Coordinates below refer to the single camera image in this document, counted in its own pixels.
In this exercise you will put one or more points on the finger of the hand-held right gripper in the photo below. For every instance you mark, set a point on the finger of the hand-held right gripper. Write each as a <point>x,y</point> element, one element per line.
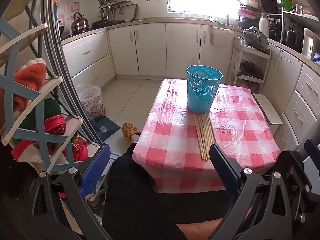
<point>312,146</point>

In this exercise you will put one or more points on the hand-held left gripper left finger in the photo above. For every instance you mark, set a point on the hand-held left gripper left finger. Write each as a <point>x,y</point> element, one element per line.
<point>96,165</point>

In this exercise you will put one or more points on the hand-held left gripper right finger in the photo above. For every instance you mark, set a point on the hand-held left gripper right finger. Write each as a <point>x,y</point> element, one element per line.
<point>225,167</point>

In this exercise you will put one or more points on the bundle of wooden chopsticks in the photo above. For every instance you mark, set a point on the bundle of wooden chopsticks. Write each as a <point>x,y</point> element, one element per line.
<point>203,137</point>

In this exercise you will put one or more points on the blue perforated plastic bucket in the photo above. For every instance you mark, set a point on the blue perforated plastic bucket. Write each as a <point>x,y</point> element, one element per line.
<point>202,92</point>

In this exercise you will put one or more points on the person's left hand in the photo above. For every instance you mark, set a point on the person's left hand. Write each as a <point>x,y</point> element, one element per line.
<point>197,230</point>

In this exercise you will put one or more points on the dark blue dustpan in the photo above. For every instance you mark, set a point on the dark blue dustpan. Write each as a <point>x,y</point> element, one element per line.
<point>106,128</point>

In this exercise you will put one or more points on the yellow patterned slipper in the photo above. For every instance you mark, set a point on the yellow patterned slipper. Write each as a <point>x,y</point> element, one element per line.
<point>128,130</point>

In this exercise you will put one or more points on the white panelled drawer cabinet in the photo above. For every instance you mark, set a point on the white panelled drawer cabinet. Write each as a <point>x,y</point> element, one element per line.
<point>302,95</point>

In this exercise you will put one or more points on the red fabric slipper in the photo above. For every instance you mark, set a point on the red fabric slipper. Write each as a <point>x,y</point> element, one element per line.
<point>56,125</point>

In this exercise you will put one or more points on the red white checked tablecloth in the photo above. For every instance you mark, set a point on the red white checked tablecloth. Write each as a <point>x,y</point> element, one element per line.
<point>175,140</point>

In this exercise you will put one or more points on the white wooden stool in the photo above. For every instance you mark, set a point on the white wooden stool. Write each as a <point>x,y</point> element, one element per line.
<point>266,107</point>

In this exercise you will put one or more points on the patterned trash bin with bag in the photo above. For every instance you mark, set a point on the patterned trash bin with bag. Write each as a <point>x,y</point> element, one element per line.
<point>92,102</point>

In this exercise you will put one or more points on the red white plush cloth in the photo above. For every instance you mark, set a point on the red white plush cloth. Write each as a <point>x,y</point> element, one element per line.
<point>27,152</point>

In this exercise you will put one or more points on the blue cream shelf rack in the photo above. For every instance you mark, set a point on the blue cream shelf rack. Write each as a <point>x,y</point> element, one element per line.
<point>40,120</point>

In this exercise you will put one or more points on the green knitted cloth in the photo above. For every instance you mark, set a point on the green knitted cloth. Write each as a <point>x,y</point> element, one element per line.
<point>51,107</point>

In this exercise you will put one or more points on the grey refrigerator door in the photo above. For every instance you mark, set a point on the grey refrigerator door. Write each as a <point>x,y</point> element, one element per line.
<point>65,85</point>

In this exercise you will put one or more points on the blue packet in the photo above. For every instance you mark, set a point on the blue packet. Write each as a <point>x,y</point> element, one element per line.
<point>317,58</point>

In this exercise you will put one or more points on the white kitchen trolley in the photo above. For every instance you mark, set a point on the white kitchen trolley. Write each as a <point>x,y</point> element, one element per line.
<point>265,56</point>

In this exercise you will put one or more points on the white electric kettle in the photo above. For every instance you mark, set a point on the white electric kettle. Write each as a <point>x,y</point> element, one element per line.
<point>307,43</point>

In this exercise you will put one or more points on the white plain drawer cabinet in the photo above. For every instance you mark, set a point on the white plain drawer cabinet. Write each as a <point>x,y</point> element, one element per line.
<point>85,62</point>

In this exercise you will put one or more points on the orange plush slipper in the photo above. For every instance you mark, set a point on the orange plush slipper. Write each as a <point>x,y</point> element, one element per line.
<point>27,75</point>

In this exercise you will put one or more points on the black countertop oven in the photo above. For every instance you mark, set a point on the black countertop oven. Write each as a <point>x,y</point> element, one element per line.
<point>273,25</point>

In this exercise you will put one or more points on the white door base cabinet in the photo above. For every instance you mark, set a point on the white door base cabinet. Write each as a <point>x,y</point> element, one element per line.
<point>150,47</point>

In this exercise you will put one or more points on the white thermos flask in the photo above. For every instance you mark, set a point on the white thermos flask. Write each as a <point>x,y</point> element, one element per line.
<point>263,26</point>

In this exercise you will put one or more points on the white hanging door bin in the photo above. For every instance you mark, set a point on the white hanging door bin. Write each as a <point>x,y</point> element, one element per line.
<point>220,37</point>

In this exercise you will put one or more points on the metal counter shelf rack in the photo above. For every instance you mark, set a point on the metal counter shelf rack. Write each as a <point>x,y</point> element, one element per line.
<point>300,16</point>

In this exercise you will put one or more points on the black gas stove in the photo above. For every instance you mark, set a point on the black gas stove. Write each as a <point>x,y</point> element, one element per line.
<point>75,33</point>

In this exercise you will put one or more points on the black frying pan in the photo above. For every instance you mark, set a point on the black frying pan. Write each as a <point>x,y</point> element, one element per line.
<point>100,24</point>

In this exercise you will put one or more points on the steel whistling kettle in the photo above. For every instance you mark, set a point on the steel whistling kettle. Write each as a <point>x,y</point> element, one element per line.
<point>80,23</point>

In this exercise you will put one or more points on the green plastic board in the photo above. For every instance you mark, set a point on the green plastic board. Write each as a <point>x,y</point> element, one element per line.
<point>287,3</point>

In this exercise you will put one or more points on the stacked food containers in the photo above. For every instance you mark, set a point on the stacked food containers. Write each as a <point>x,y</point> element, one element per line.
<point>247,12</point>

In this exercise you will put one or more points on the metal sink faucet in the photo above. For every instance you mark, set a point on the metal sink faucet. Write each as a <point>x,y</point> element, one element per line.
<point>211,17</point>

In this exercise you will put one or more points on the grey cutting board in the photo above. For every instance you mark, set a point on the grey cutting board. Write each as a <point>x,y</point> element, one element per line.
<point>126,12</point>

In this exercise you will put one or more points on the blue mop pole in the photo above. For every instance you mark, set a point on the blue mop pole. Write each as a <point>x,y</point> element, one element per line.
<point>55,12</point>

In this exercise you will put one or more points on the pink wall stickers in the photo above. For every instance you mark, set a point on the pink wall stickers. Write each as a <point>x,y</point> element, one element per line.
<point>71,6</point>

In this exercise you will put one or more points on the wall utensil rack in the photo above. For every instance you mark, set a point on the wall utensil rack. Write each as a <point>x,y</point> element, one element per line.
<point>112,5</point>

